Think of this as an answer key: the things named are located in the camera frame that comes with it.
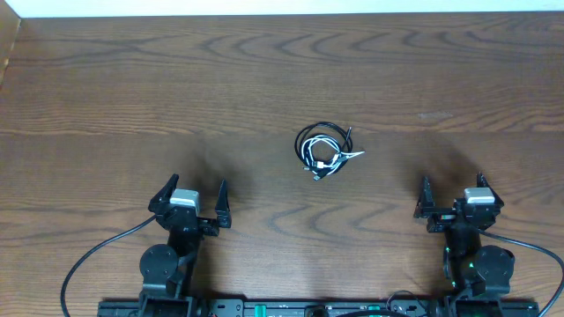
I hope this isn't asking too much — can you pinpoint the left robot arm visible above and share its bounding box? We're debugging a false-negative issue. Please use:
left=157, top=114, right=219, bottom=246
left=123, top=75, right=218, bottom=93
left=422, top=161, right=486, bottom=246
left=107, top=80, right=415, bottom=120
left=138, top=174, right=232, bottom=317

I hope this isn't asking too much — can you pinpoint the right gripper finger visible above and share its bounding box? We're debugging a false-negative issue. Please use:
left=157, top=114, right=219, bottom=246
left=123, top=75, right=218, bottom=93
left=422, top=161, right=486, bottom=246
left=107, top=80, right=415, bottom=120
left=476, top=172, right=504, bottom=207
left=413, top=177, right=436, bottom=218

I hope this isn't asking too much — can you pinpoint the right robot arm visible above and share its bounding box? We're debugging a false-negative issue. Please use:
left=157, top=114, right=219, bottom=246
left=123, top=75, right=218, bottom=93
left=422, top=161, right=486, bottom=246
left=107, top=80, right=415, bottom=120
left=413, top=173, right=515, bottom=316

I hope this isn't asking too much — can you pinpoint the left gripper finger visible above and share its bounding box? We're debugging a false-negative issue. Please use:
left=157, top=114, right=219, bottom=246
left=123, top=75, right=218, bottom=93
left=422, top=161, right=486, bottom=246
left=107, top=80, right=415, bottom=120
left=148, top=173, right=179, bottom=211
left=215, top=180, right=232, bottom=228

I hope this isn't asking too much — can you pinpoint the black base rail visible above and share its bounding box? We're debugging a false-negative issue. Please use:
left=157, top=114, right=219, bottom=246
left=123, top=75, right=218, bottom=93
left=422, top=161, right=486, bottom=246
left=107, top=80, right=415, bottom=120
left=96, top=299, right=539, bottom=317

